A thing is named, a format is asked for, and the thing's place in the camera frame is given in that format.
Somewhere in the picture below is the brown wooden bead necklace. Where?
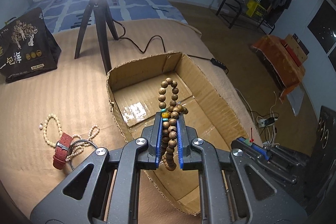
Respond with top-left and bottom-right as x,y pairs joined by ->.
156,77 -> 190,171

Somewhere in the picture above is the small pearl strand necklace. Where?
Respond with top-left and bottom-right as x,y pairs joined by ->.
64,125 -> 101,163

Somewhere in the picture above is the red fabric strap watch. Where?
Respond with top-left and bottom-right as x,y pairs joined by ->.
53,132 -> 73,170

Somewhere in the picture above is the cream bead bracelet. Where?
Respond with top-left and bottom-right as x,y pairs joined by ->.
42,113 -> 64,148

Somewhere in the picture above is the green jade red-cord pendant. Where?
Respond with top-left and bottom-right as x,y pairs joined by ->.
244,128 -> 254,146

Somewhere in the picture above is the white power strip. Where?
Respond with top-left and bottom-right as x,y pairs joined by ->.
257,117 -> 278,128

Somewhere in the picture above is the cardboard box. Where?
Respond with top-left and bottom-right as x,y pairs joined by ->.
105,50 -> 250,216

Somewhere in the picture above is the orange cloth covered box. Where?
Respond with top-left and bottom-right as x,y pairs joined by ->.
251,35 -> 305,101

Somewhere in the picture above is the silver metal bangle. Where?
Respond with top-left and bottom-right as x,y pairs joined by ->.
66,139 -> 98,170

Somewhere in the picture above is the beige blanket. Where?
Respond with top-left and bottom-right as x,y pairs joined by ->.
0,18 -> 263,224

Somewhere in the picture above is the black metal rack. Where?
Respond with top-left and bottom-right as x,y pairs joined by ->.
215,0 -> 276,35

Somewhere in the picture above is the yellow box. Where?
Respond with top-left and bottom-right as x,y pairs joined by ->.
246,0 -> 267,21

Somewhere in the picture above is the black tripod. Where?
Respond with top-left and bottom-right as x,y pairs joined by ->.
74,0 -> 120,73

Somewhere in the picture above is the black snack bag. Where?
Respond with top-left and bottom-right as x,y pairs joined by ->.
1,7 -> 62,83

